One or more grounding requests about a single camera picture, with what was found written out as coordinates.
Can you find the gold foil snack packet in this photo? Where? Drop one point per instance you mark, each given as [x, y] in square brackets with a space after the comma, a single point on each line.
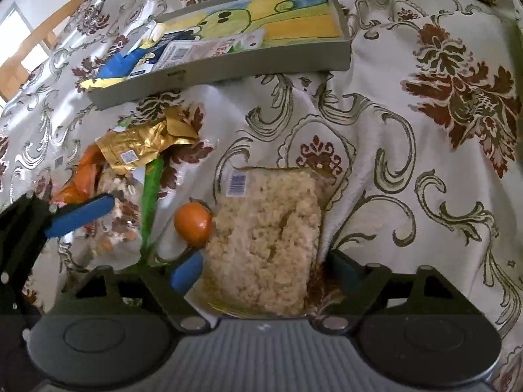
[139, 145]

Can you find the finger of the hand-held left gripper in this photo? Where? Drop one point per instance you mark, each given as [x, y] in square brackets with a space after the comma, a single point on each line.
[79, 214]

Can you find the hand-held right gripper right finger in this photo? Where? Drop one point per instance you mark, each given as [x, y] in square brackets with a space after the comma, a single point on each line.
[344, 271]

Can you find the clear puffed rice cake packet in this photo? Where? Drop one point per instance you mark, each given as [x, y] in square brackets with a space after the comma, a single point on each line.
[265, 237]

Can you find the white labelled snack packet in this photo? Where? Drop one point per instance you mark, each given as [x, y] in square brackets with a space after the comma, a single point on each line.
[192, 51]

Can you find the orange snack packet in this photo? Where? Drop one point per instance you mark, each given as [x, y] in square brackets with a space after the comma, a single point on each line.
[81, 175]

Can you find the small round orange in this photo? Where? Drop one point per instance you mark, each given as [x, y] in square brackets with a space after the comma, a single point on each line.
[193, 223]

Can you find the clear mixed nut packet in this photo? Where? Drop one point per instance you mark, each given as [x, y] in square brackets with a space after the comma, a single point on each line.
[120, 220]

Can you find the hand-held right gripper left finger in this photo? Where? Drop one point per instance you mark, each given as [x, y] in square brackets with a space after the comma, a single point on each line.
[186, 272]

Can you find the grey tray with cartoon print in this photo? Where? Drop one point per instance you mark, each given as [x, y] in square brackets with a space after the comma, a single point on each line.
[261, 55]

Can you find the green snack packet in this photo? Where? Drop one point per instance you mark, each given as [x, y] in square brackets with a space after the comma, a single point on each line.
[150, 196]

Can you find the blue snack packet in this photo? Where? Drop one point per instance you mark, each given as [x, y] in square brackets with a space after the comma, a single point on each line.
[122, 63]

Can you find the white floral bedspread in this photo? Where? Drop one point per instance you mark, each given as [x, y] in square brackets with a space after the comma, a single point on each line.
[408, 130]

